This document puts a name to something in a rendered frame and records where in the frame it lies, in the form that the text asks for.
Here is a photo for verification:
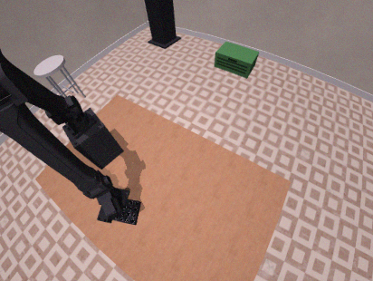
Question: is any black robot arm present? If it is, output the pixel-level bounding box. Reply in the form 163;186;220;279
0;49;124;223

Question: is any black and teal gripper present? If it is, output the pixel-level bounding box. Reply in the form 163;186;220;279
114;187;129;207

